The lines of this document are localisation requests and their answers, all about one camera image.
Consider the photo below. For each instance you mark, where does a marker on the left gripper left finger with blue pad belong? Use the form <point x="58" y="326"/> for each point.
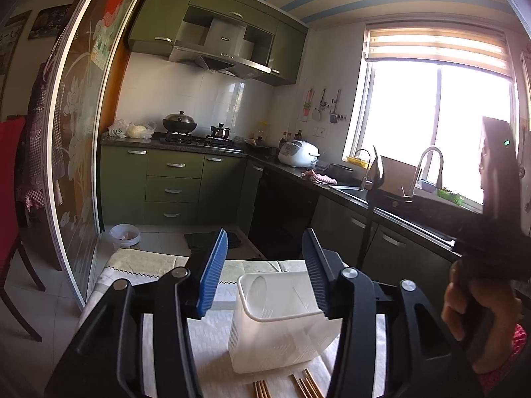
<point x="208" y="277"/>

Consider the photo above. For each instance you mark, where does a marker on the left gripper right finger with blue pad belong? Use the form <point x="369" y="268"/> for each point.
<point x="318" y="269"/>

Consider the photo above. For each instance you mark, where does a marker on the white plastic utensil holder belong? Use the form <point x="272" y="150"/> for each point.
<point x="277" y="323"/>

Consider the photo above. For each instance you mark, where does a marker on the black plastic fork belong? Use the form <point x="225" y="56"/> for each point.
<point x="371" y="198"/>

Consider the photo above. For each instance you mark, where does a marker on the dark-tipped wooden chopstick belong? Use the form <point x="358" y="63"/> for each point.
<point x="261" y="389"/>
<point x="306" y="385"/>

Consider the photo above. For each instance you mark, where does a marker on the person's right hand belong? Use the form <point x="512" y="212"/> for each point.
<point x="484" y="312"/>

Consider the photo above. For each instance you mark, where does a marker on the dark floor mat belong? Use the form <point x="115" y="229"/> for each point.
<point x="199" y="242"/>

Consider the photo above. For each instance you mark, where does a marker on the dark lower cabinets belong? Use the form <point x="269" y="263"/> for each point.
<point x="285" y="205"/>

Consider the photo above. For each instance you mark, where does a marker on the green sponge holder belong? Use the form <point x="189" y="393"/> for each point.
<point x="450" y="196"/>

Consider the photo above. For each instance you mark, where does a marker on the double stainless sink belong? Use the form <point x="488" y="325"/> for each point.
<point x="351" y="191"/>

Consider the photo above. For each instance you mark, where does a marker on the pink cloth on counter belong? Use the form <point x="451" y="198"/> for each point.
<point x="318" y="178"/>

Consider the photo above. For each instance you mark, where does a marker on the tall chrome faucet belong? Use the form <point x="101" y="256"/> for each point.
<point x="424" y="165"/>

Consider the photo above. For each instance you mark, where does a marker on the white trash bin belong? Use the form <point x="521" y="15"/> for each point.
<point x="124" y="236"/>

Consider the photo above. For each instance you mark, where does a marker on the dark pot by sink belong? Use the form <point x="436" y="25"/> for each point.
<point x="339" y="172"/>

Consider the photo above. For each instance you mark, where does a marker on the green lower cabinets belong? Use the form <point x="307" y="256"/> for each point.
<point x="148" y="186"/>

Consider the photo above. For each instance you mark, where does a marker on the green cabinets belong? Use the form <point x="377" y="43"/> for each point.
<point x="148" y="186"/>
<point x="158" y="21"/>

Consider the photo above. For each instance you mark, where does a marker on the yellow sponge basket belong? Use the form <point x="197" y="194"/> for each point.
<point x="356" y="161"/>

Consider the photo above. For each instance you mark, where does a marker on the white rice cooker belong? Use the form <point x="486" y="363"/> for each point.
<point x="298" y="154"/>

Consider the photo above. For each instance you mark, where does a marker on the wooden cutting board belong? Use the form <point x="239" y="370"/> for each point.
<point x="397" y="177"/>

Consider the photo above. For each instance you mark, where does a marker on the black frying pan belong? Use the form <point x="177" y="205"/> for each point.
<point x="257" y="145"/>

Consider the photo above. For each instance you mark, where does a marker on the gas stove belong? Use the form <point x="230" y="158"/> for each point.
<point x="197" y="141"/>

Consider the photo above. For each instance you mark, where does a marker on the pink right sleeve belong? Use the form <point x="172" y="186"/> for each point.
<point x="489" y="380"/>

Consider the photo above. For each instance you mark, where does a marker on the small steel pot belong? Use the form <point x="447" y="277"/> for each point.
<point x="220" y="131"/>

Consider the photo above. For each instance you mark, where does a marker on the black wok with lid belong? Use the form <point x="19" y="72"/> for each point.
<point x="179" y="123"/>

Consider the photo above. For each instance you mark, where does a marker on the hanging ladle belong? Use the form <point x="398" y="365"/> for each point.
<point x="334" y="116"/>

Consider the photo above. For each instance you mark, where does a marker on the plastic bag with food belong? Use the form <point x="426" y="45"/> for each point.
<point x="125" y="129"/>

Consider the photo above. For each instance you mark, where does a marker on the glass sliding door with flowers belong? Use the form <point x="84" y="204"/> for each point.
<point x="81" y="63"/>

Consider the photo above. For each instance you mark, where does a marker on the hanging checkered apron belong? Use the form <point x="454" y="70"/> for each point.
<point x="32" y="187"/>

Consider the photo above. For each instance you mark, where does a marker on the striped window blind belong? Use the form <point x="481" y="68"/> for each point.
<point x="463" y="45"/>

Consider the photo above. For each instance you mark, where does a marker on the stainless range hood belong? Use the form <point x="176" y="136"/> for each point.
<point x="224" y="47"/>

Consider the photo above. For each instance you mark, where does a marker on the red upholstered chair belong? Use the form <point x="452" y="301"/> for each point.
<point x="11" y="243"/>

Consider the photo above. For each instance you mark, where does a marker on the green upper cabinets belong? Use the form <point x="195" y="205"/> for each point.
<point x="158" y="21"/>

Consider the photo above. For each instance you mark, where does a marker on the framed picture on wall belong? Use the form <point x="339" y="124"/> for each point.
<point x="48" y="22"/>

